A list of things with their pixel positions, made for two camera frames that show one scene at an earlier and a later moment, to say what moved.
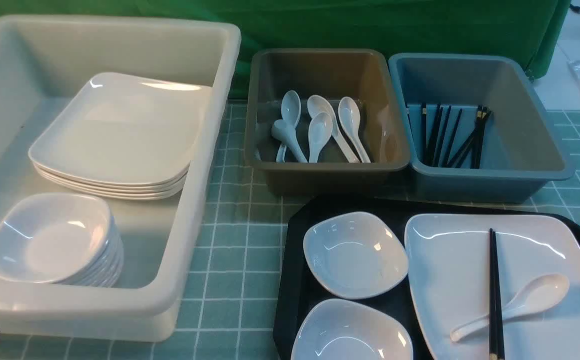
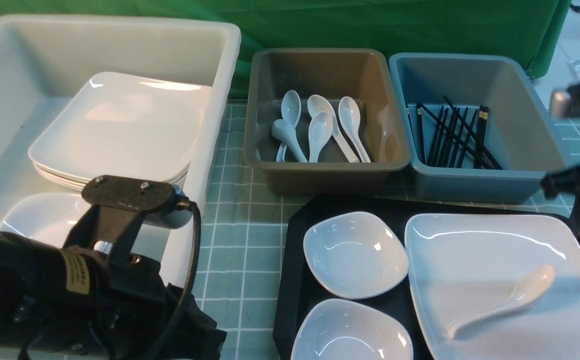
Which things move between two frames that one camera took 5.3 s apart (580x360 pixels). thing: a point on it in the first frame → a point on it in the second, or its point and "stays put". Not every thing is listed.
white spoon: (545, 293) → (533, 287)
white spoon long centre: (318, 103) stays put
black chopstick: (491, 295) → (429, 112)
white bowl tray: (355, 255) stays put
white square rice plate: (448, 256) stays put
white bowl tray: (341, 329) stays put
